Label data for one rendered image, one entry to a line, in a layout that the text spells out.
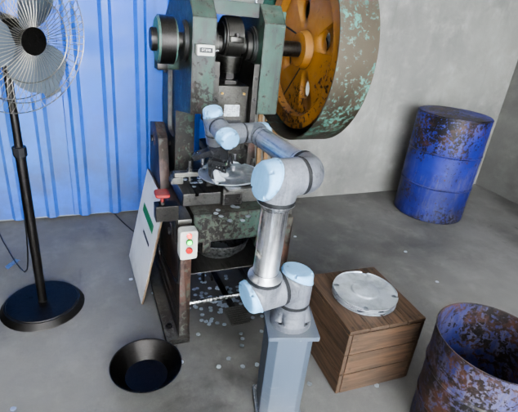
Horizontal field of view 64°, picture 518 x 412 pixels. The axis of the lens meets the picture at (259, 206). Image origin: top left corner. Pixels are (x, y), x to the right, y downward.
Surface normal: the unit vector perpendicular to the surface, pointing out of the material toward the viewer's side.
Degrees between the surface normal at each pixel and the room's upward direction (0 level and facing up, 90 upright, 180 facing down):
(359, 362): 90
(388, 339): 90
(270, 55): 90
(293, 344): 90
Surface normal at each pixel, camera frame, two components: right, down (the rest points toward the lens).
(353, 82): 0.35, 0.58
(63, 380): 0.10, -0.90
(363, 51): 0.38, 0.36
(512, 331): -0.74, 0.18
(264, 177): -0.84, 0.02
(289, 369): 0.11, 0.43
